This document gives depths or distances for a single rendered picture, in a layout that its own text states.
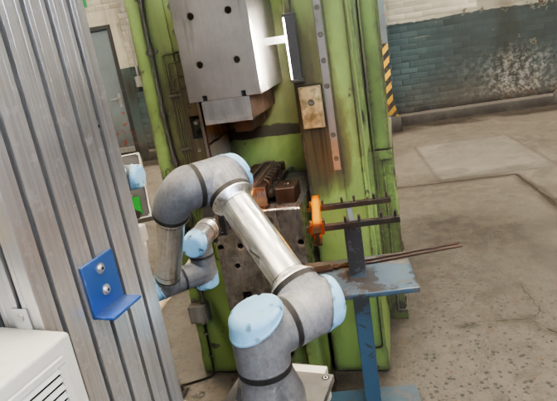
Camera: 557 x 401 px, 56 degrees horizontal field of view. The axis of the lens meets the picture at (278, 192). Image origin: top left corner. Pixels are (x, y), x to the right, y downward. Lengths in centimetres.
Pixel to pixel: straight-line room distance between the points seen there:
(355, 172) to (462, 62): 609
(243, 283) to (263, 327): 121
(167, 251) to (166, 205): 18
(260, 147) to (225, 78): 62
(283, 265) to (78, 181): 52
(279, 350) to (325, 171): 123
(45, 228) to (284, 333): 52
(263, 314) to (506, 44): 751
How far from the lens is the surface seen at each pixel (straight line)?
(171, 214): 130
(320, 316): 112
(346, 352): 257
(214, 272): 163
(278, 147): 256
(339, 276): 197
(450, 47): 812
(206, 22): 207
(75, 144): 84
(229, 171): 130
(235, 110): 206
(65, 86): 85
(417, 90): 808
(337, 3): 211
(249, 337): 105
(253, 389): 112
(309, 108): 212
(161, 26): 229
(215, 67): 207
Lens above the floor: 156
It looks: 16 degrees down
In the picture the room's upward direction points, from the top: 9 degrees counter-clockwise
